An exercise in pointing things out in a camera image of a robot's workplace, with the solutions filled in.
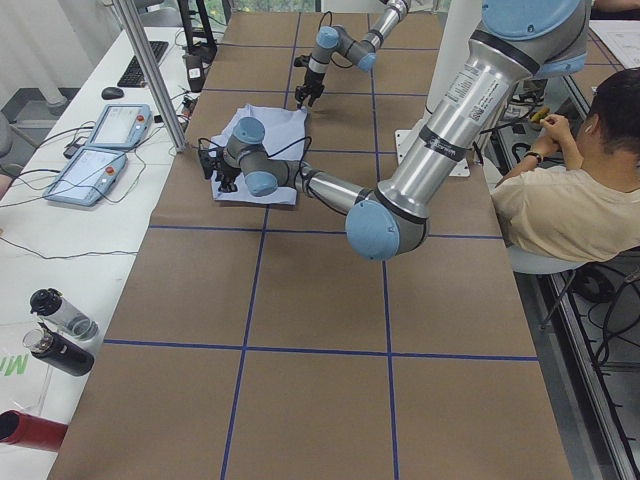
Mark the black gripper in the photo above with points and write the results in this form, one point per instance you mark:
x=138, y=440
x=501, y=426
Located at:
x=228, y=174
x=313, y=80

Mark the blue striped button shirt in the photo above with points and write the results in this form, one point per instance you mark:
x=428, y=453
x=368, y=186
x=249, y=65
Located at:
x=283, y=140

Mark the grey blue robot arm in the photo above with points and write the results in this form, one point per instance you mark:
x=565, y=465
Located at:
x=334, y=39
x=512, y=41

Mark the upper teach pendant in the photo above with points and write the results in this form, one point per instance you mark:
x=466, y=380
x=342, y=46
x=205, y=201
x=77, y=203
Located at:
x=120, y=126

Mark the teach pendant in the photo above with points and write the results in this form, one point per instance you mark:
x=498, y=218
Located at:
x=120, y=126
x=87, y=177

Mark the black computer mouse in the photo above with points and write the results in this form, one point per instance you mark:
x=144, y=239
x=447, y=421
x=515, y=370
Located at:
x=112, y=93

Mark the lower teach pendant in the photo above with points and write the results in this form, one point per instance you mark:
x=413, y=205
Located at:
x=87, y=177

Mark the clear water bottle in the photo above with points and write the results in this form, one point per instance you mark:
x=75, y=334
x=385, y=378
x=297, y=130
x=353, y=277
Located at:
x=50, y=305

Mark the black water bottle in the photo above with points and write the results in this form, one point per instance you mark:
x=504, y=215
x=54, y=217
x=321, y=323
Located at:
x=57, y=351

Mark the seated person beige shirt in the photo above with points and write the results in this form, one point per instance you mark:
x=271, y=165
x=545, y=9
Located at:
x=575, y=197

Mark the red bottle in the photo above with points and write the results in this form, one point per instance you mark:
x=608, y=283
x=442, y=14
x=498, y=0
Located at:
x=28, y=431

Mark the aluminium frame post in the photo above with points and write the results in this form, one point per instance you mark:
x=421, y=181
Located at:
x=135, y=31

